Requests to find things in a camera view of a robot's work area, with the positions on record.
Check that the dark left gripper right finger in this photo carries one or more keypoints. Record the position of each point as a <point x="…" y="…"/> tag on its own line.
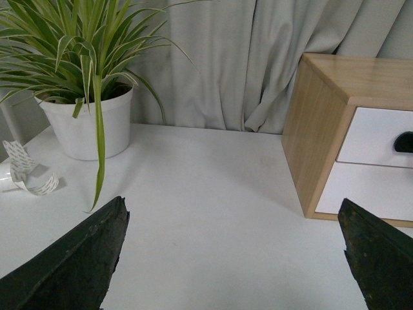
<point x="379" y="257"/>

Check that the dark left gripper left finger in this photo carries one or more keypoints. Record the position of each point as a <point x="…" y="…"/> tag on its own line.
<point x="75" y="271"/>

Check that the wooden drawer cabinet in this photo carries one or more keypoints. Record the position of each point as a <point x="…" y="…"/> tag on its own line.
<point x="327" y="91"/>

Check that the white curled tape strip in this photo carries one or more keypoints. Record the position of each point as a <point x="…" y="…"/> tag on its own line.
<point x="15" y="172"/>

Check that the white plant pot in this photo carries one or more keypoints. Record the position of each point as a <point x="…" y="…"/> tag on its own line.
<point x="78" y="136"/>

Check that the green spider plant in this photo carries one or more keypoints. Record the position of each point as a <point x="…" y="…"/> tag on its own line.
<point x="77" y="54"/>

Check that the light grey curtain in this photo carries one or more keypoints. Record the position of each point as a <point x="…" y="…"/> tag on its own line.
<point x="233" y="63"/>

